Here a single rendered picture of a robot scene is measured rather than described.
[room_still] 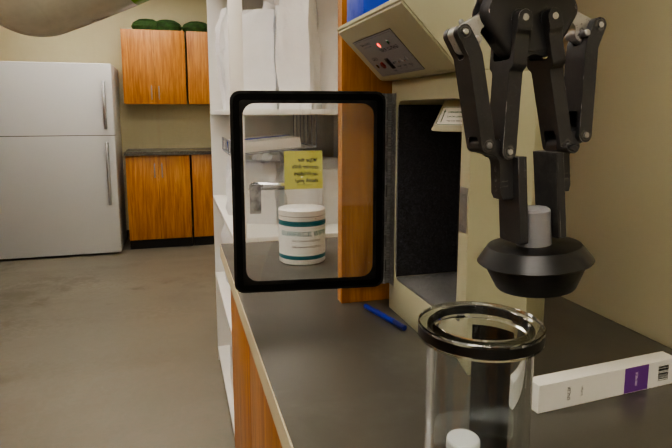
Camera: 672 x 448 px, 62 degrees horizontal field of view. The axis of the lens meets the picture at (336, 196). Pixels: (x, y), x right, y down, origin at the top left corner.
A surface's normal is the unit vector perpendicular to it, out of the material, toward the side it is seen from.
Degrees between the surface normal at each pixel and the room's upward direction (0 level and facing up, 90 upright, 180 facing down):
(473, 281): 90
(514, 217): 94
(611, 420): 0
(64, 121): 90
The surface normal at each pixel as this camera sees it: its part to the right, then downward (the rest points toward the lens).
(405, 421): 0.00, -0.99
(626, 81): -0.96, 0.04
